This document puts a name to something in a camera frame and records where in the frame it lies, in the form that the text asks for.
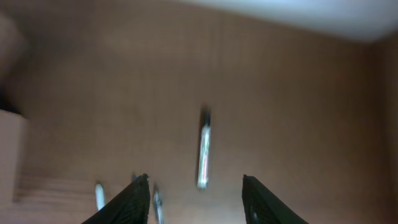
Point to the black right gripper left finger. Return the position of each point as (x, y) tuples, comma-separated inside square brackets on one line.
[(130, 206)]

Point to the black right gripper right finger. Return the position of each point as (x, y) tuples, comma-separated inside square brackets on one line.
[(261, 206)]

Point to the black sharpie permanent marker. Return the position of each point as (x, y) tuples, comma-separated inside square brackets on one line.
[(100, 196)]

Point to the black whiteboard marker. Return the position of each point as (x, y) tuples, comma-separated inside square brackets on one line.
[(204, 147)]

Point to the black gel pen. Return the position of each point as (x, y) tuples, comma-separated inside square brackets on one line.
[(157, 200)]

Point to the open brown cardboard box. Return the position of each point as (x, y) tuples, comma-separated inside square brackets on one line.
[(12, 123)]

